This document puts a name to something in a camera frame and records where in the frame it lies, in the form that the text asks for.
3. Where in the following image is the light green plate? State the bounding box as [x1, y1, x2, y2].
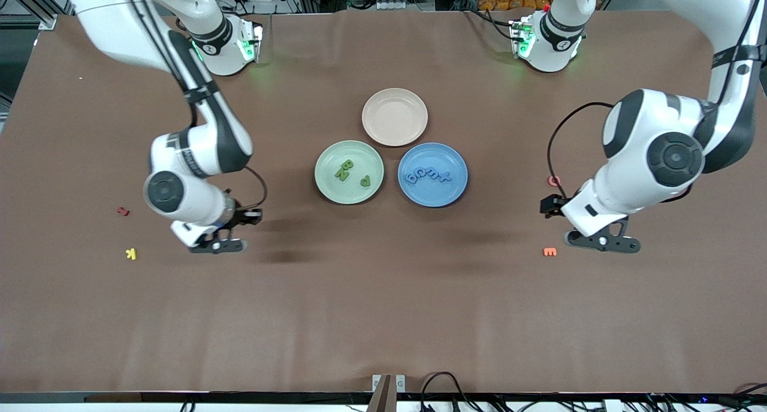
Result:
[314, 140, 385, 205]

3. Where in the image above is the blue plate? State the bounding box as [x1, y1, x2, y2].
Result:
[397, 142, 469, 208]

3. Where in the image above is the brown table mat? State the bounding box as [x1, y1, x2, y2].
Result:
[0, 10, 767, 395]

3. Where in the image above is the pale pink plate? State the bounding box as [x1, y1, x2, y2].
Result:
[361, 87, 429, 147]

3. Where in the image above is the black camera cable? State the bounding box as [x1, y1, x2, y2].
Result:
[546, 0, 767, 204]
[120, 0, 268, 210]

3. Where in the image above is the black table edge rail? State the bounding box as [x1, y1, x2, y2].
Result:
[0, 392, 767, 404]

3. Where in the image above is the black cable loop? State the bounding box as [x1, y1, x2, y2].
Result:
[419, 371, 480, 412]

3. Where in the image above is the metal bracket with brown post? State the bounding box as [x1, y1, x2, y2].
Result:
[372, 373, 407, 412]

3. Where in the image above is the aluminium frame profile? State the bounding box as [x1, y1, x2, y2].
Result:
[0, 0, 76, 31]

